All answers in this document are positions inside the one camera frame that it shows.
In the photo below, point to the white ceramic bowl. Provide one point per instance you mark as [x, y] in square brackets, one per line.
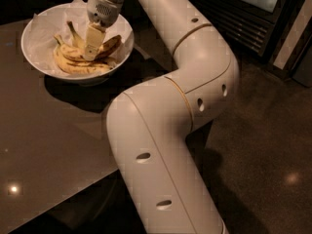
[39, 62]

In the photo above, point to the back yellow banana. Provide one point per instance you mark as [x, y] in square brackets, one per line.
[77, 40]

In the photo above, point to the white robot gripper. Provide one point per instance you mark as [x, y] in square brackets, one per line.
[101, 13]

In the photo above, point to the white paper bowl liner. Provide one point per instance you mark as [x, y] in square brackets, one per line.
[48, 30]

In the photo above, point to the dark cabinet fronts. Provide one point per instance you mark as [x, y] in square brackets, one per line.
[14, 10]

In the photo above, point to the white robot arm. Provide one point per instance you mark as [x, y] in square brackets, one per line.
[147, 124]

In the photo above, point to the bottom yellow banana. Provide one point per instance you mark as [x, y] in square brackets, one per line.
[79, 67]

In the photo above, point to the yellow spotted banana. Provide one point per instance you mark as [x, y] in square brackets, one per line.
[76, 54]

